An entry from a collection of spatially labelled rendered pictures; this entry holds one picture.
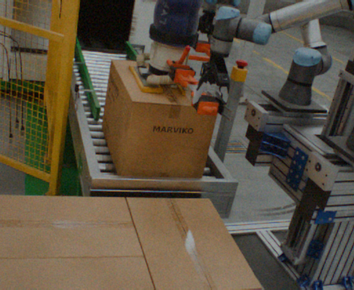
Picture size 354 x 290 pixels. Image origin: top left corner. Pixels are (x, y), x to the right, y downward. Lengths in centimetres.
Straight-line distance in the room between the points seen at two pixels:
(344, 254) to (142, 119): 115
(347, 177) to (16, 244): 120
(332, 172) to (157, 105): 79
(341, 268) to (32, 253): 146
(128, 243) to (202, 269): 29
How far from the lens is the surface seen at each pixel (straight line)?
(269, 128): 218
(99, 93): 325
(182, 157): 224
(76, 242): 184
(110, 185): 214
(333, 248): 237
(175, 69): 206
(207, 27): 260
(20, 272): 170
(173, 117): 213
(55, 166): 294
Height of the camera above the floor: 166
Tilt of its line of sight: 24 degrees down
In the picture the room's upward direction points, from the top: 12 degrees clockwise
